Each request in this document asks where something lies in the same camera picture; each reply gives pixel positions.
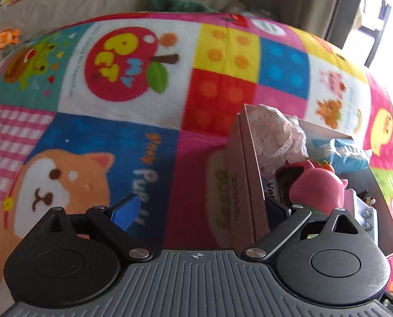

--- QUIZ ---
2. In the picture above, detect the colourful printed blanket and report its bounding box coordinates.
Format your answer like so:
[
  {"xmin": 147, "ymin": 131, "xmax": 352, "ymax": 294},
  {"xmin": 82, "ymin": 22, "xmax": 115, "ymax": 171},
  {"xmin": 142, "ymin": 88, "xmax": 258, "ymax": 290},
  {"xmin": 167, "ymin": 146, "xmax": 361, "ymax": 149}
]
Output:
[{"xmin": 0, "ymin": 11, "xmax": 393, "ymax": 317}]

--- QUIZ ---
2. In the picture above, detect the beige sofa cushion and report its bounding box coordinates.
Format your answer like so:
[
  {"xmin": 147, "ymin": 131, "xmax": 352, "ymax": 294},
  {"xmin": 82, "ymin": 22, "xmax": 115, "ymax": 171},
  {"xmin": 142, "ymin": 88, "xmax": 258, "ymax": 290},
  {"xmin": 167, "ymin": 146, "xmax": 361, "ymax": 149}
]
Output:
[{"xmin": 0, "ymin": 0, "xmax": 274, "ymax": 81}]

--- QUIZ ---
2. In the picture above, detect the pink lace cloth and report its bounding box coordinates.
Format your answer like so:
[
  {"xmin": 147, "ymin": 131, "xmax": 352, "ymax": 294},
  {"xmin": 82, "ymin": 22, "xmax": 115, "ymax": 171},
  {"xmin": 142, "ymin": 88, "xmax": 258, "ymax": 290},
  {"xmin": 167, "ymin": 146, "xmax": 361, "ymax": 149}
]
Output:
[{"xmin": 248, "ymin": 105, "xmax": 310, "ymax": 178}]

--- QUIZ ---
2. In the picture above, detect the green cloth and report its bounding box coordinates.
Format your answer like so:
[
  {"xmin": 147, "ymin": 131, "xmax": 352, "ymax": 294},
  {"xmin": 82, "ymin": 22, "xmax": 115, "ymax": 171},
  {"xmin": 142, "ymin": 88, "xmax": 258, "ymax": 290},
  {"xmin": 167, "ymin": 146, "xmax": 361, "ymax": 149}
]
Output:
[{"xmin": 149, "ymin": 0, "xmax": 218, "ymax": 14}]

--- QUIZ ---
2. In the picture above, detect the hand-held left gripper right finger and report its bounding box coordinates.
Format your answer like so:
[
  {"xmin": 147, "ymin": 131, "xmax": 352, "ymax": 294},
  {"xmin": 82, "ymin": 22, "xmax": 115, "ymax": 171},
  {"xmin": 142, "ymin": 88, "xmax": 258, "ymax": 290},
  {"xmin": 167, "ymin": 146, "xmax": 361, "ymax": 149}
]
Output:
[{"xmin": 244, "ymin": 198, "xmax": 376, "ymax": 262}]

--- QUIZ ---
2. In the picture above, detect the brown round item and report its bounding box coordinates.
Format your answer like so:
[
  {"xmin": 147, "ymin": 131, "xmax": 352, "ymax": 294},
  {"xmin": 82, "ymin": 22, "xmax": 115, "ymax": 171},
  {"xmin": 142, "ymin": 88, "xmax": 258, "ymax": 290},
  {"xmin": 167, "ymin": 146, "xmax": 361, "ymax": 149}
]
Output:
[{"xmin": 276, "ymin": 166, "xmax": 303, "ymax": 203}]

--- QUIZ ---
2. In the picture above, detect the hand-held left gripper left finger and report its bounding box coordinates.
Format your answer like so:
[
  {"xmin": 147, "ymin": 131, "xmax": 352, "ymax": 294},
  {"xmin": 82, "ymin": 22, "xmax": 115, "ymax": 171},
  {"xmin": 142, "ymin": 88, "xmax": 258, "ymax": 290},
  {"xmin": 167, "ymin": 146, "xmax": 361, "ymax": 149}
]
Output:
[{"xmin": 49, "ymin": 194, "xmax": 151, "ymax": 263}]

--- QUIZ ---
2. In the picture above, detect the blue and white tissue packet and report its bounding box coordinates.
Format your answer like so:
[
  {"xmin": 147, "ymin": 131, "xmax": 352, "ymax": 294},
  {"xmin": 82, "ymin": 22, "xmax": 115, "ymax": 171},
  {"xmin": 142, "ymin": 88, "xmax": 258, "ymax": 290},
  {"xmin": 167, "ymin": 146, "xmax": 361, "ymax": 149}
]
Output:
[{"xmin": 310, "ymin": 138, "xmax": 372, "ymax": 174}]

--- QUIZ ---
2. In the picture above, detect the orange fish plush toy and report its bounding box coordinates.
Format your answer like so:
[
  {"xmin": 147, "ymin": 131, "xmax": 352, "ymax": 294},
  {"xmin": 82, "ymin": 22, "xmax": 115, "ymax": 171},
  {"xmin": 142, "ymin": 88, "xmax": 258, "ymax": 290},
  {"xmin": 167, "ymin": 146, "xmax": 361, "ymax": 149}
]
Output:
[{"xmin": 0, "ymin": 29, "xmax": 21, "ymax": 49}]

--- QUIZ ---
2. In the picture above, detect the pink cardboard box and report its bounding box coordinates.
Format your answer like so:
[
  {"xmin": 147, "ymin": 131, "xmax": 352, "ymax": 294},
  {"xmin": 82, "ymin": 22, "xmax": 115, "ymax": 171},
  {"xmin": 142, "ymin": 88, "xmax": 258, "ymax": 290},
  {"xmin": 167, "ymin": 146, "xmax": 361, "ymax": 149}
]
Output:
[{"xmin": 225, "ymin": 103, "xmax": 373, "ymax": 255}]

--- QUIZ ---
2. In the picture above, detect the pink plastic toy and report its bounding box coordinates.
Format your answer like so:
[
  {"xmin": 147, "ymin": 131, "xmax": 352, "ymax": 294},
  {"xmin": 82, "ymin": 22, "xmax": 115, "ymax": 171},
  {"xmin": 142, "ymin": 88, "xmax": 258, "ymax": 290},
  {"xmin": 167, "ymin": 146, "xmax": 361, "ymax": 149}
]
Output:
[{"xmin": 289, "ymin": 159, "xmax": 349, "ymax": 213}]

